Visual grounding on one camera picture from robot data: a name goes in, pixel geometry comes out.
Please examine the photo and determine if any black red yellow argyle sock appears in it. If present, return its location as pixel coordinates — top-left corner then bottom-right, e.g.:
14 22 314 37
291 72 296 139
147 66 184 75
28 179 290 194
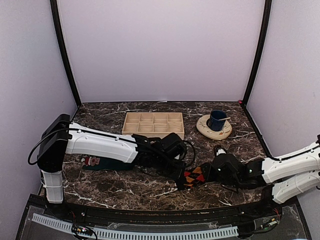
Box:
175 166 206 191

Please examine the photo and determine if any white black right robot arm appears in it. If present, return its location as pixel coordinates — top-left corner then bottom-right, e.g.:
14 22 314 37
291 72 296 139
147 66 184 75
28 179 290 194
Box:
201 140 320 217

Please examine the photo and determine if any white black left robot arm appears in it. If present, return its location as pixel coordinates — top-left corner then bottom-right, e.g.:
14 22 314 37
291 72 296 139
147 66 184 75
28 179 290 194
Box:
35 114 187 218

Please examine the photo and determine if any cream saucer plate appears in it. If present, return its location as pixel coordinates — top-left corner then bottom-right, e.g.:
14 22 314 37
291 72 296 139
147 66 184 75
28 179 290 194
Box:
195 114 233 141

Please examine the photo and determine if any dark blue mug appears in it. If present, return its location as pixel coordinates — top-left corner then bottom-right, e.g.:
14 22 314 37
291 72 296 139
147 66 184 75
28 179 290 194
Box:
206 110 227 132

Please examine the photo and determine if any wooden compartment tray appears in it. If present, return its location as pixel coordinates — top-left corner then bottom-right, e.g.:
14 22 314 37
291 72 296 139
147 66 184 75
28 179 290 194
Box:
122 112 185 140

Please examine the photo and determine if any green christmas bear sock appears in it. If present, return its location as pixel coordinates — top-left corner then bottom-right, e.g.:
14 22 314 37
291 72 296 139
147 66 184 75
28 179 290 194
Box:
81 155 136 171

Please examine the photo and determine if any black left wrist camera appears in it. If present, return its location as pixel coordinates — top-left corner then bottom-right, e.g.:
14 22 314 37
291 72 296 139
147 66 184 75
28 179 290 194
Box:
160 132 187 159

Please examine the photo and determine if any black front table rail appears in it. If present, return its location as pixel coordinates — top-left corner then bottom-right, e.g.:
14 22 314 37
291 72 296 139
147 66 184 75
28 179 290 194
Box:
27 193 298 228

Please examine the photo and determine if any white slotted cable duct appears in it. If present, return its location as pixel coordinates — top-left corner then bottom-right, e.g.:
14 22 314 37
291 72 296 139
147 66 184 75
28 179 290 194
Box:
31 213 239 240

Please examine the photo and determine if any black right frame post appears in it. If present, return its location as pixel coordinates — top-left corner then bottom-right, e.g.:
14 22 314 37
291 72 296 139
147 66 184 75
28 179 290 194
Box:
241 0 272 108

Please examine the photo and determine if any black frame post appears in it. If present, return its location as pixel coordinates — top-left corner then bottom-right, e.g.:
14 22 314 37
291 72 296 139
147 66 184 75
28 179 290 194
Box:
50 0 82 108
241 0 272 108

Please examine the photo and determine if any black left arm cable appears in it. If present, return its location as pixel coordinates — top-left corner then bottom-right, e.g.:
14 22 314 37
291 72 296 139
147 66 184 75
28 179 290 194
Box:
27 126 71 166

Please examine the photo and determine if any black left frame post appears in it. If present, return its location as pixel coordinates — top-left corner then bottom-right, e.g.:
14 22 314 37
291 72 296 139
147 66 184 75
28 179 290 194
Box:
50 0 82 108

